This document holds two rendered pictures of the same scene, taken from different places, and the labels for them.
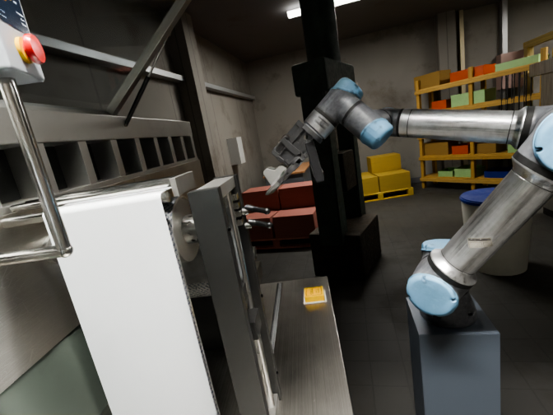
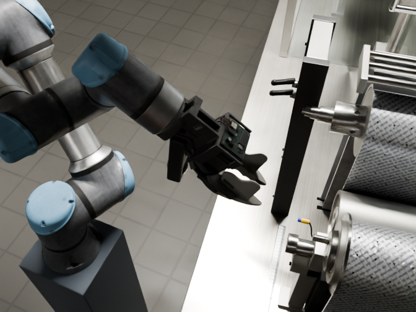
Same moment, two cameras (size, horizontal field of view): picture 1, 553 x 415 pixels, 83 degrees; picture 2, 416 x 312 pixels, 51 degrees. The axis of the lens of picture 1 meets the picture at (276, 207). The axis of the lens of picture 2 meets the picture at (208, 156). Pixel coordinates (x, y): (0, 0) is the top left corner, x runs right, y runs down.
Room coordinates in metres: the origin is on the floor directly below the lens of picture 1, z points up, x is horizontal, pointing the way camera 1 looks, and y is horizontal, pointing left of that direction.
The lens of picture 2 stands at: (1.30, -0.01, 1.97)
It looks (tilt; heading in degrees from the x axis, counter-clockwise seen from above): 51 degrees down; 189
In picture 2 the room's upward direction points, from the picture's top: straight up
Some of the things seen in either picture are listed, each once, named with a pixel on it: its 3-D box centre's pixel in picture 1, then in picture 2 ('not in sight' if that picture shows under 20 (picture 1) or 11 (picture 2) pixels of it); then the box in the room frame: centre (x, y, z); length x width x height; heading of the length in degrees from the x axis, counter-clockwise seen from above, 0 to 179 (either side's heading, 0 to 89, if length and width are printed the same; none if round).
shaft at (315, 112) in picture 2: not in sight; (317, 113); (0.66, 0.11, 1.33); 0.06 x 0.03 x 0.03; 84
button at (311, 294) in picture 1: (313, 294); not in sight; (1.05, -0.08, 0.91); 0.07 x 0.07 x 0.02; 84
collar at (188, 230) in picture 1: (200, 227); (347, 119); (0.66, 0.17, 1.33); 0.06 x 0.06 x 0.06; 84
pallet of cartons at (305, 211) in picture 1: (281, 214); not in sight; (4.41, -0.05, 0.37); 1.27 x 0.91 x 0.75; 76
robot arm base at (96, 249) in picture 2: (446, 298); (67, 238); (0.83, -0.45, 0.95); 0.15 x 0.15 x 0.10
